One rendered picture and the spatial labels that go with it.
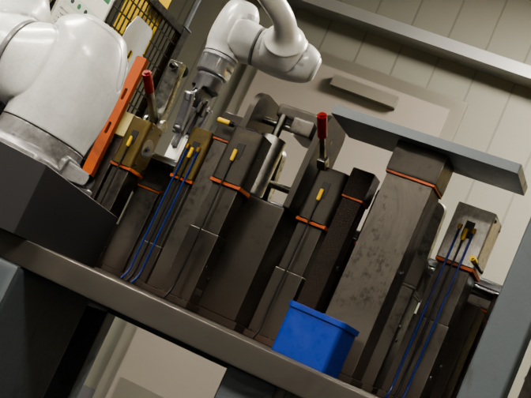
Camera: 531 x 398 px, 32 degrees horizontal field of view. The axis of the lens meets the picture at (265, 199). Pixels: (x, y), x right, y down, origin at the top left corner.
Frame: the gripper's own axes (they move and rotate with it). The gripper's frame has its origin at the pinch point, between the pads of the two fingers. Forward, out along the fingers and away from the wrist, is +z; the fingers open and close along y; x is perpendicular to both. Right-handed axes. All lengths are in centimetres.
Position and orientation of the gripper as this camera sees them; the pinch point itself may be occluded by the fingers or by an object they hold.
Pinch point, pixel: (176, 148)
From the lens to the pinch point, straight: 234.4
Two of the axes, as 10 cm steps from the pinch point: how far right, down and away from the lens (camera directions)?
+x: -8.5, -3.3, 4.1
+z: -4.1, 9.0, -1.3
